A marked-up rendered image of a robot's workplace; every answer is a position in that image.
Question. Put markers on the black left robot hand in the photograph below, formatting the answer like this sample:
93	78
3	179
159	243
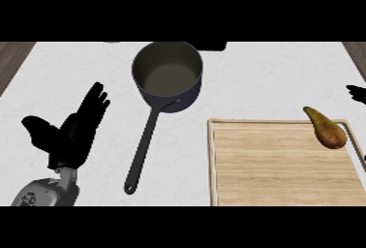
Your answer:
71	135

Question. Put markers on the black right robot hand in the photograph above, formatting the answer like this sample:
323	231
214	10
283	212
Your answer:
357	93

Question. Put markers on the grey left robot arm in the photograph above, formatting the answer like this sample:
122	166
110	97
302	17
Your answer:
47	192

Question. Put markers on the brown green pear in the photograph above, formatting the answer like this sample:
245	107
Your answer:
327	130

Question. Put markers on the pale wooden tray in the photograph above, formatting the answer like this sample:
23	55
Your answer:
285	164

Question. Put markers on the dark blue saucepan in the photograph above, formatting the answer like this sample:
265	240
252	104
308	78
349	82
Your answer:
166	77

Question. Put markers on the black appliance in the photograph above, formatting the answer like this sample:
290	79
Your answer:
209	46

